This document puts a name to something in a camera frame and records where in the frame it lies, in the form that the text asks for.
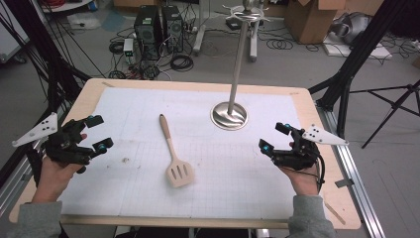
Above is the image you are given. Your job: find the black tripod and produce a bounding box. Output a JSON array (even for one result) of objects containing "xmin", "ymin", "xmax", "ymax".
[{"xmin": 350, "ymin": 78, "xmax": 420, "ymax": 150}]

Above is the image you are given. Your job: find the black truss frame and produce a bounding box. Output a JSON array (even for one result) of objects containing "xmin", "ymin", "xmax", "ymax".
[
  {"xmin": 308, "ymin": 0, "xmax": 409, "ymax": 140},
  {"xmin": 3, "ymin": 0, "xmax": 92, "ymax": 115}
]

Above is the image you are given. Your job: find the large cardboard box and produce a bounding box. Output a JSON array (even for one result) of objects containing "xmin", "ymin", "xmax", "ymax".
[{"xmin": 284, "ymin": 0, "xmax": 348, "ymax": 45}]

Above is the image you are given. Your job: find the metal hook stand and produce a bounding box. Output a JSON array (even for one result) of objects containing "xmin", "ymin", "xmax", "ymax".
[{"xmin": 210, "ymin": 0, "xmax": 270, "ymax": 131}]

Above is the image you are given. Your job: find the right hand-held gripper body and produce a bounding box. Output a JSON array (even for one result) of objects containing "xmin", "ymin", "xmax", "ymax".
[{"xmin": 270, "ymin": 123, "xmax": 350, "ymax": 172}]

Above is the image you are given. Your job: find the white grid mat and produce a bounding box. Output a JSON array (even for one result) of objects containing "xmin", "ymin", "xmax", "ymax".
[{"xmin": 58, "ymin": 86, "xmax": 331, "ymax": 221}]

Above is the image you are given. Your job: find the black computer tower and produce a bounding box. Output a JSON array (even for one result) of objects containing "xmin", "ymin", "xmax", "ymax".
[
  {"xmin": 160, "ymin": 4, "xmax": 184, "ymax": 54},
  {"xmin": 133, "ymin": 5, "xmax": 162, "ymax": 61}
]

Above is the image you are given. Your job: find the aluminium rail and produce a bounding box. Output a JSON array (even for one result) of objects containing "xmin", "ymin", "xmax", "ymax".
[
  {"xmin": 315, "ymin": 105, "xmax": 385, "ymax": 238},
  {"xmin": 0, "ymin": 138, "xmax": 48, "ymax": 216}
]

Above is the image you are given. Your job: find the thin looped black cable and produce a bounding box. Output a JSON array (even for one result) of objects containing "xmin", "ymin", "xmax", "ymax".
[{"xmin": 265, "ymin": 39, "xmax": 294, "ymax": 51}]

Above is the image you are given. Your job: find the small black box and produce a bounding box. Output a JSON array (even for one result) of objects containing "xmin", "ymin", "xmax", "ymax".
[{"xmin": 226, "ymin": 16, "xmax": 244, "ymax": 32}]

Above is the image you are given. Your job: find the person's right hand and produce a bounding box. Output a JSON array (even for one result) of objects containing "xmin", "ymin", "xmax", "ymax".
[{"xmin": 278, "ymin": 164, "xmax": 324, "ymax": 197}]

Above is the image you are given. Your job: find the coiled black cable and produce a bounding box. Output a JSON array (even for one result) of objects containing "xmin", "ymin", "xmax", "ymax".
[{"xmin": 169, "ymin": 54, "xmax": 195, "ymax": 72}]

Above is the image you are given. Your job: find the black metal clip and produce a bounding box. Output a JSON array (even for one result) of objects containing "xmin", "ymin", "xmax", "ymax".
[{"xmin": 335, "ymin": 178, "xmax": 355, "ymax": 188}]

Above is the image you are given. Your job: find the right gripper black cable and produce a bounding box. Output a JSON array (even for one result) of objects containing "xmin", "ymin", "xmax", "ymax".
[{"xmin": 314, "ymin": 154, "xmax": 327, "ymax": 194}]

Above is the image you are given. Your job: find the person's left hand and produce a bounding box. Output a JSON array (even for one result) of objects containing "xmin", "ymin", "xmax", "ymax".
[{"xmin": 31, "ymin": 156, "xmax": 88, "ymax": 204}]

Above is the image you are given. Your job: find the thin wooden stick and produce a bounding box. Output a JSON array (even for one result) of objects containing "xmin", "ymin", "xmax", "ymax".
[{"xmin": 323, "ymin": 199, "xmax": 347, "ymax": 226}]

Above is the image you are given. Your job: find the white foam board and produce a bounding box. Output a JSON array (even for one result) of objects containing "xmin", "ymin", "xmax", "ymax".
[{"xmin": 321, "ymin": 33, "xmax": 394, "ymax": 60}]

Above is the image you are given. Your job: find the beige slotted spatula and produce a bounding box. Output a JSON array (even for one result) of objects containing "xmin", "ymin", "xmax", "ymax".
[{"xmin": 158, "ymin": 113, "xmax": 196, "ymax": 188}]

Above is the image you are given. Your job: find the white power adapter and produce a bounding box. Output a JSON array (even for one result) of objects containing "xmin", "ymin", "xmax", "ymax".
[{"xmin": 123, "ymin": 38, "xmax": 135, "ymax": 58}]

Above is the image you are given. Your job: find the grey bag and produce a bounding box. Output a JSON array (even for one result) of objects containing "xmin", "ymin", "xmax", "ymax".
[{"xmin": 330, "ymin": 12, "xmax": 372, "ymax": 46}]

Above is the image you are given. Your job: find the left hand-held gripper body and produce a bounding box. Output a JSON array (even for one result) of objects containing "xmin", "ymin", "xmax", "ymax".
[{"xmin": 12, "ymin": 112, "xmax": 95, "ymax": 167}]

